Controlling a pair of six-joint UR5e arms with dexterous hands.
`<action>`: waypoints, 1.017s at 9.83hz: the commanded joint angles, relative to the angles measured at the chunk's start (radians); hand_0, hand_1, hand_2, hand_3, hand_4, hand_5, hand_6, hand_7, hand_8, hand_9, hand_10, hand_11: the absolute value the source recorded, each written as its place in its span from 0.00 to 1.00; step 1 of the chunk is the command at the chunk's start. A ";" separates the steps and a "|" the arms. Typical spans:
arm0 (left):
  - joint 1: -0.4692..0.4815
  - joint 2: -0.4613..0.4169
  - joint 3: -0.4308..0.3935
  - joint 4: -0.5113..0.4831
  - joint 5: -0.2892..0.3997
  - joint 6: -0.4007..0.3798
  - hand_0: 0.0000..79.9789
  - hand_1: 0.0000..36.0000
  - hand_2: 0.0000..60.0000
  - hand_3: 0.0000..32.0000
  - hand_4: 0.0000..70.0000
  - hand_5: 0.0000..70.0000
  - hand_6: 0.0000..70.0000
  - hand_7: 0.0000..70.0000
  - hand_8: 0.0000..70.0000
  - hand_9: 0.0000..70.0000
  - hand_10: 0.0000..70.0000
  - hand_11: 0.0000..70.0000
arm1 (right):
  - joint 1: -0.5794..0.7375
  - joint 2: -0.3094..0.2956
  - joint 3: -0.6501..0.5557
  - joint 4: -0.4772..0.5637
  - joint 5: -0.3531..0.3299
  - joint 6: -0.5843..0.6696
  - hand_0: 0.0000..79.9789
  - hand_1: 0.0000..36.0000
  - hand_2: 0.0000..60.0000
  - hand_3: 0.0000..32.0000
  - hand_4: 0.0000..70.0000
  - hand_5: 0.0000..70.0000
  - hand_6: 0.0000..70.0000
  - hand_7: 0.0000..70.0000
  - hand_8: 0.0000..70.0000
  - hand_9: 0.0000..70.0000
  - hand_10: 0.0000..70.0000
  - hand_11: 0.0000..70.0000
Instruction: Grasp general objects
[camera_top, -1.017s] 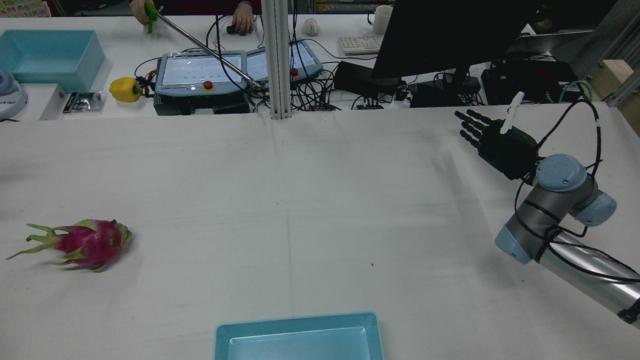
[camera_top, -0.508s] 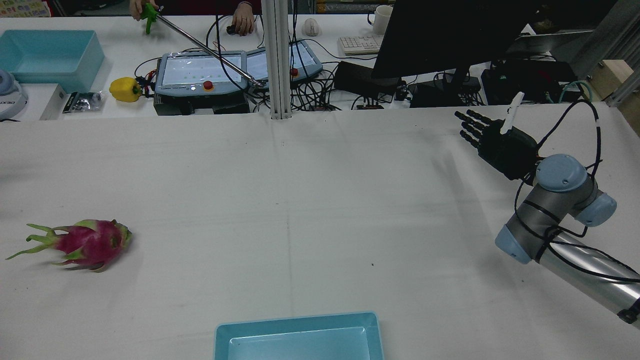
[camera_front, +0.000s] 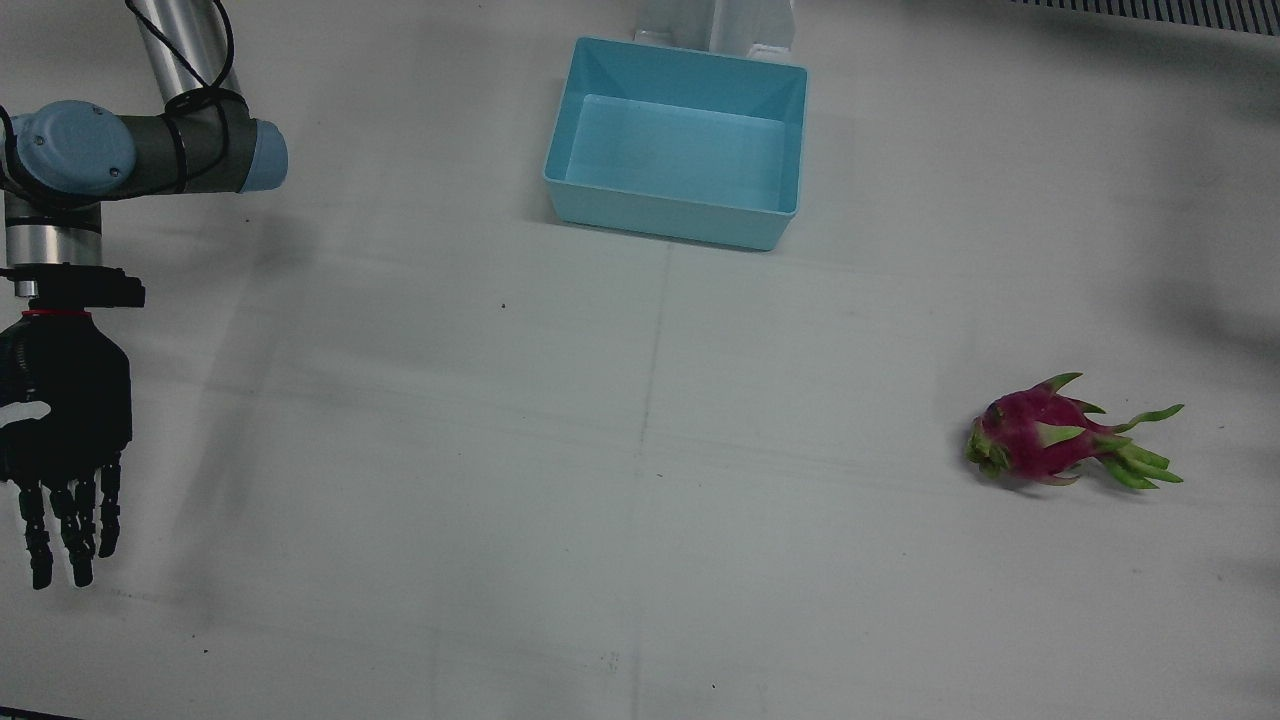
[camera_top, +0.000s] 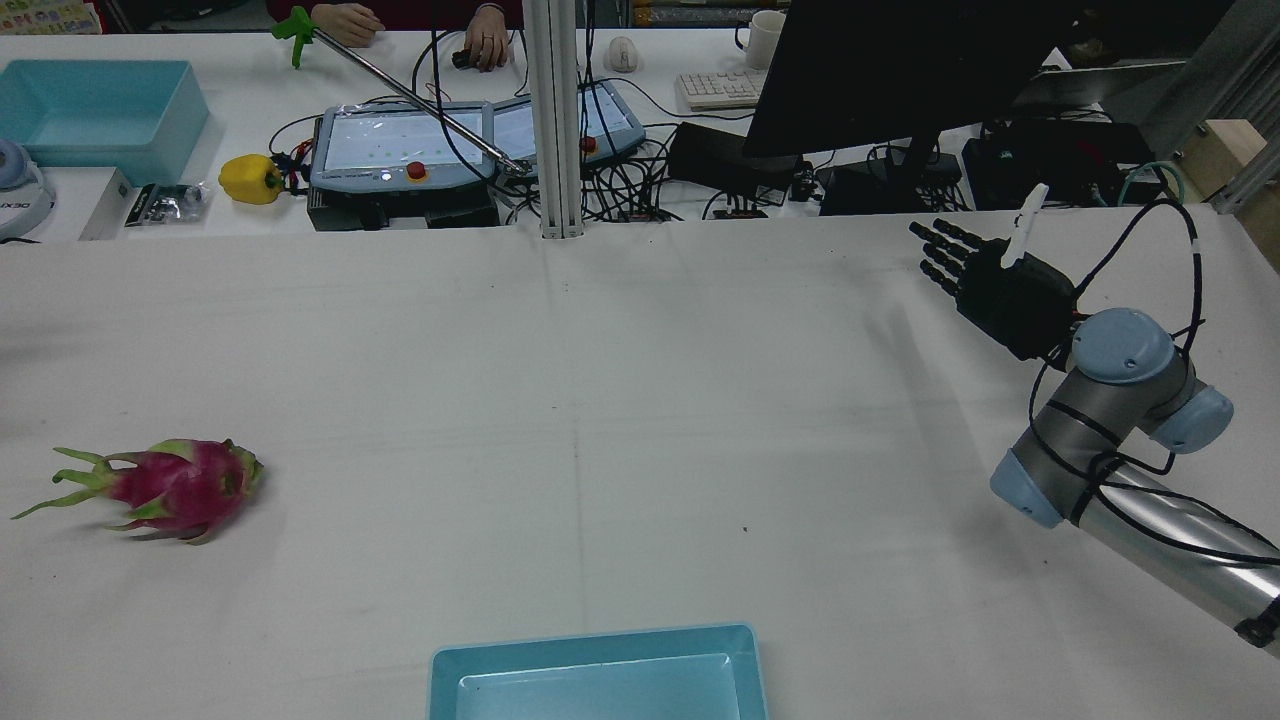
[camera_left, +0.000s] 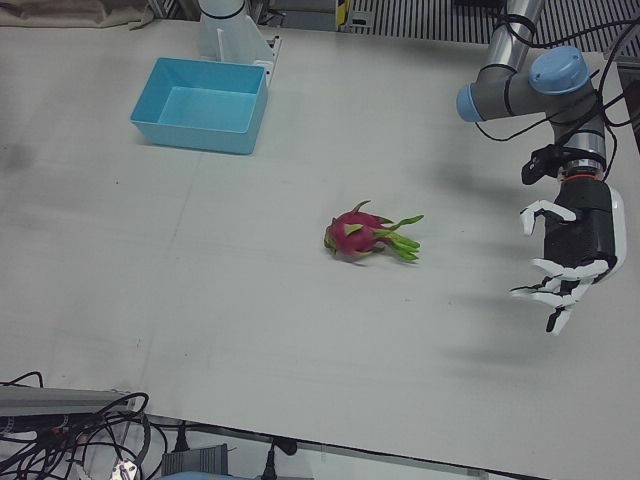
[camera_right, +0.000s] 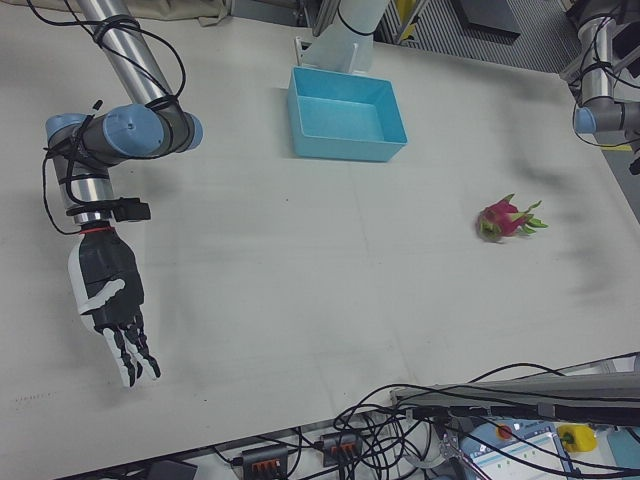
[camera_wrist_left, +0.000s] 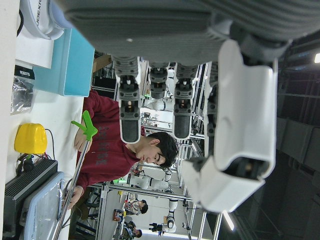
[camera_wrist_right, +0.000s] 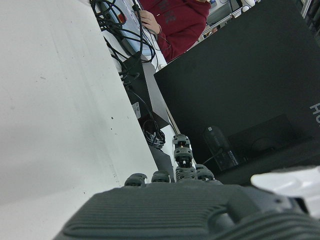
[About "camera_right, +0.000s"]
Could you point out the aluminium frame strut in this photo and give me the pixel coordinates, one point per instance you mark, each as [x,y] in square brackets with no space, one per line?
[320,12]

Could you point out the beige fabric cover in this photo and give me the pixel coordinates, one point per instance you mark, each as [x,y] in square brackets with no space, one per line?
[215,12]

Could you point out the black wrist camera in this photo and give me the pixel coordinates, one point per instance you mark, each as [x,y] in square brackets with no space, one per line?
[132,210]
[635,162]

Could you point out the black flat panel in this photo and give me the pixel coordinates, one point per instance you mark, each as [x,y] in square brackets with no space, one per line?
[485,17]

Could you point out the pink dragon fruit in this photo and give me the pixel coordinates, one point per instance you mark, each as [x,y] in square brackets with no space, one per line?
[500,215]

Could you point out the black computer monitor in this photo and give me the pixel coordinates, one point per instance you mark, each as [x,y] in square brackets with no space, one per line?
[172,471]

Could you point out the ribbed grey platform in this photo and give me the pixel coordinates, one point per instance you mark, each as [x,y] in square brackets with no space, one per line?
[440,35]

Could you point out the yellow black striped bar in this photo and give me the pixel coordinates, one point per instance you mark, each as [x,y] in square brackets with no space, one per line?
[407,25]

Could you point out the grey blue teach pendant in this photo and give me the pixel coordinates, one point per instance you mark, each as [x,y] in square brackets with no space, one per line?
[520,450]

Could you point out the yellow bell pepper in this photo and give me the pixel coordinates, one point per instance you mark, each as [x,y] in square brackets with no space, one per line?
[577,439]

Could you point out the black orange connector hub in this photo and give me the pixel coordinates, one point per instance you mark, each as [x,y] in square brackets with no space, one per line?
[265,457]
[345,447]

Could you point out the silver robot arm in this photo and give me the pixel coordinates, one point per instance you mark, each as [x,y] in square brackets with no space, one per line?
[130,60]
[597,85]

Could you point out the blue plastic bin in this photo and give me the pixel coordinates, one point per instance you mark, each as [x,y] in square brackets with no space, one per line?
[345,145]

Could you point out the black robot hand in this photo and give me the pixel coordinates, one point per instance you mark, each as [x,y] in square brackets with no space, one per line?
[107,270]

